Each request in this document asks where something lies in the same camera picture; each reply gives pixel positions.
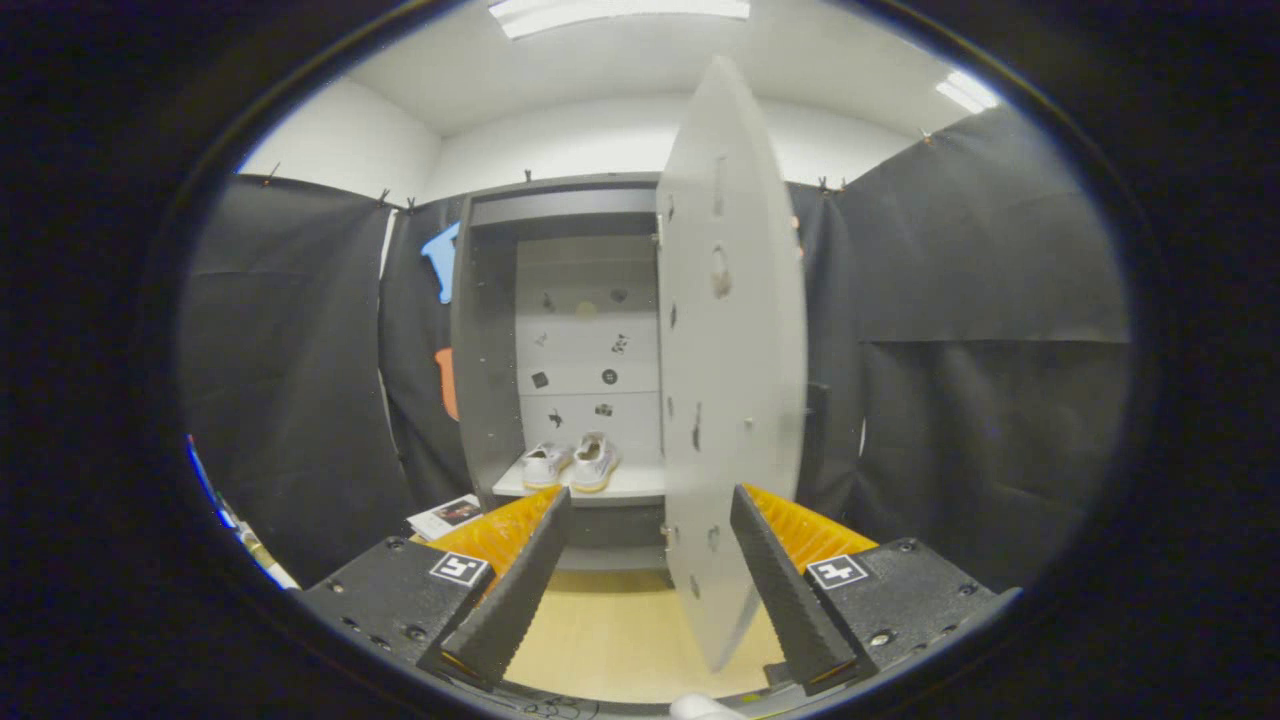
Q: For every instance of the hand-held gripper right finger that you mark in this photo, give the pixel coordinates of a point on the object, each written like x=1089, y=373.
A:
x=790, y=610

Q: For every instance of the black backdrop cloth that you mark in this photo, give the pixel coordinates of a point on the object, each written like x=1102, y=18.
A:
x=290, y=350

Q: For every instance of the white shoe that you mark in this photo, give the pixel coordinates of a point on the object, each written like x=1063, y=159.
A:
x=545, y=465
x=595, y=462

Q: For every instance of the small ceiling light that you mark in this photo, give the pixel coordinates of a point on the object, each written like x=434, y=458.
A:
x=968, y=92

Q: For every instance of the stack of books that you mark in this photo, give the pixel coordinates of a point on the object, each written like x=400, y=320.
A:
x=445, y=515

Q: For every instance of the grey shoe cabinet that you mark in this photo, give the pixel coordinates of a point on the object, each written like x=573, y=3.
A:
x=490, y=380

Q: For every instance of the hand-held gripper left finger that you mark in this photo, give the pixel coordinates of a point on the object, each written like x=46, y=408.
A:
x=510, y=600

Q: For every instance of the long ceiling light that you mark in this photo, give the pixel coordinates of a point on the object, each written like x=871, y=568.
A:
x=620, y=12

